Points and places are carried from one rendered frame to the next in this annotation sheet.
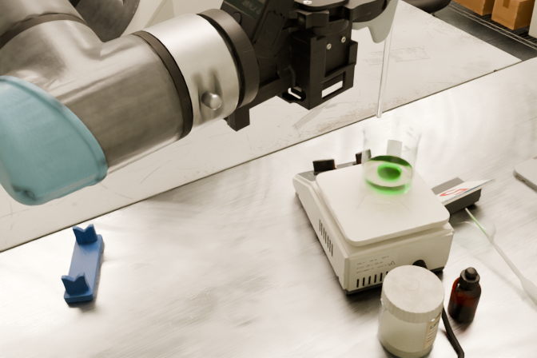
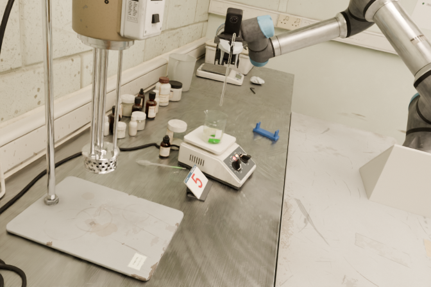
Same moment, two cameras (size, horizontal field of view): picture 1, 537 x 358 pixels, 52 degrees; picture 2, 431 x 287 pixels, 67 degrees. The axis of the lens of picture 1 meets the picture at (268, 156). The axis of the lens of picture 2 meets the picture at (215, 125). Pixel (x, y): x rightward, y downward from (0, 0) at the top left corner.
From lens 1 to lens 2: 1.25 m
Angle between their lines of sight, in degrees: 99
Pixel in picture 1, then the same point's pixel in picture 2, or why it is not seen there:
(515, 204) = (170, 198)
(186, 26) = not seen: hidden behind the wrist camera
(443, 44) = not seen: outside the picture
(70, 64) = not seen: hidden behind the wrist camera
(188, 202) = (274, 155)
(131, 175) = (304, 157)
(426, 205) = (194, 138)
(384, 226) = (199, 130)
